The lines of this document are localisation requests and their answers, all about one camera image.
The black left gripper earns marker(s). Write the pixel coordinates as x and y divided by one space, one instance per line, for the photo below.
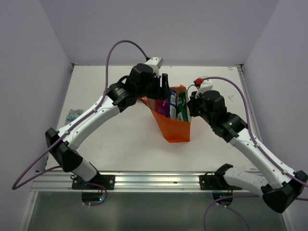
165 86

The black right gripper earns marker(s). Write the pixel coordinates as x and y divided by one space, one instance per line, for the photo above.
192 103

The blue Burts crisps bag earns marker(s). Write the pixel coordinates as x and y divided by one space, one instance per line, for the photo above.
172 104

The purple snack bag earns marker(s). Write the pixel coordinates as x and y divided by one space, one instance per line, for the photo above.
163 107

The green snack bag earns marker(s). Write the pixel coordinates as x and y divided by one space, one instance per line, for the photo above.
182 114

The orange paper bag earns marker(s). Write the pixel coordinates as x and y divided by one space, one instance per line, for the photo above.
172 130

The red snack packet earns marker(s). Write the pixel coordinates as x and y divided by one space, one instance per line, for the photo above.
144 99

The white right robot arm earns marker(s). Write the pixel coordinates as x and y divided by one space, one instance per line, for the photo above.
279 185

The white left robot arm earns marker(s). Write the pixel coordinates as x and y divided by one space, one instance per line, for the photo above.
64 142

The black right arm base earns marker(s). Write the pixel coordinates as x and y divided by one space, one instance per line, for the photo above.
215 180

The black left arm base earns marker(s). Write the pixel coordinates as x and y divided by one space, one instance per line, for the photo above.
107 181

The light blue snack packet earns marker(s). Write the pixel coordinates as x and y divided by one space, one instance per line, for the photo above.
72 115

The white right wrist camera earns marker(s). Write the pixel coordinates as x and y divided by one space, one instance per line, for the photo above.
203 85

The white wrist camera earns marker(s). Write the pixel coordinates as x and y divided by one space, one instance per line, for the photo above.
155 63
203 85

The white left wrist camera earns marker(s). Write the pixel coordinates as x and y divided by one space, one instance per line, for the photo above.
155 63

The aluminium table edge rail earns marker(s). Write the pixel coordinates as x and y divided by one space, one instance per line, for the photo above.
253 120

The aluminium front mounting rail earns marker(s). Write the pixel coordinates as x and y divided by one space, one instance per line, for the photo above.
125 181

